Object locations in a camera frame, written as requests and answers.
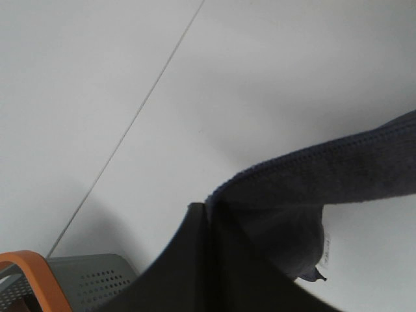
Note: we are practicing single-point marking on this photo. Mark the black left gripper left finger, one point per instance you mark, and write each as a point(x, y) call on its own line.
point(176, 280)

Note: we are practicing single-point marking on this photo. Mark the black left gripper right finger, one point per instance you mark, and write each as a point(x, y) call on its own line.
point(243, 279)

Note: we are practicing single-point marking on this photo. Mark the dark blue towel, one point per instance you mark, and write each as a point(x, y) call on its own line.
point(279, 203)

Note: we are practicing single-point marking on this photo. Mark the grey perforated basket orange rim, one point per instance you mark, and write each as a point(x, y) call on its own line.
point(77, 283)

